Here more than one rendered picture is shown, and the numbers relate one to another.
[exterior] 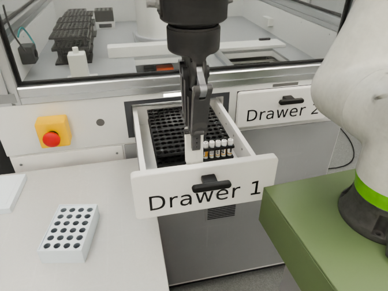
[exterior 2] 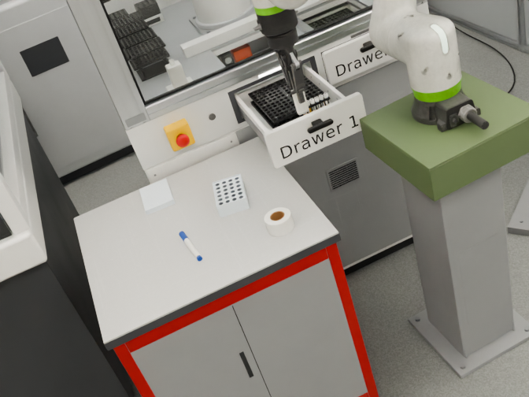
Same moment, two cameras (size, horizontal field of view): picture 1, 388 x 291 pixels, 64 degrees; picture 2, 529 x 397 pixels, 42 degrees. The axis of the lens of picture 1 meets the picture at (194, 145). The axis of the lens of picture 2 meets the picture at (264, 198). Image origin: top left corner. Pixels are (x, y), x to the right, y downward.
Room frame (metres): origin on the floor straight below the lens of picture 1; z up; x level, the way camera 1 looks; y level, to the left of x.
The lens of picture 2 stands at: (-1.14, 0.10, 1.84)
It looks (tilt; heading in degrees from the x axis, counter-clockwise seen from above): 35 degrees down; 3
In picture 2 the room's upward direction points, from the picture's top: 19 degrees counter-clockwise
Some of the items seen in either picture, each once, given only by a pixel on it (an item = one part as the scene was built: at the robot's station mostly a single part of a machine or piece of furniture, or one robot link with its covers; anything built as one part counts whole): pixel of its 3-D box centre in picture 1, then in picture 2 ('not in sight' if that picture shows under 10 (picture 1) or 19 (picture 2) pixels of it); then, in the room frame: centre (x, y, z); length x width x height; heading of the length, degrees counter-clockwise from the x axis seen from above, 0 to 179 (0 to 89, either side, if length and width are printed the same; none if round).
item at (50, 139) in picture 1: (51, 138); (182, 139); (0.65, 0.35, 0.88); 0.04 x 0.03 x 0.04; 102
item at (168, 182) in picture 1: (206, 186); (316, 130); (0.48, -0.02, 0.87); 0.29 x 0.02 x 0.11; 102
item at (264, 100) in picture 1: (283, 105); (367, 51); (0.84, -0.27, 0.87); 0.29 x 0.02 x 0.11; 102
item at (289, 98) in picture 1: (289, 99); (369, 45); (0.82, -0.27, 0.91); 0.07 x 0.04 x 0.01; 102
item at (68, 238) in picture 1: (71, 231); (230, 194); (0.44, 0.26, 0.78); 0.12 x 0.08 x 0.04; 1
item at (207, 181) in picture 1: (209, 182); (318, 124); (0.45, -0.03, 0.91); 0.07 x 0.04 x 0.01; 102
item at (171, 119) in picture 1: (186, 136); (290, 104); (0.67, 0.02, 0.87); 0.22 x 0.18 x 0.06; 12
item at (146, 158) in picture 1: (186, 136); (289, 105); (0.68, 0.02, 0.86); 0.40 x 0.26 x 0.06; 12
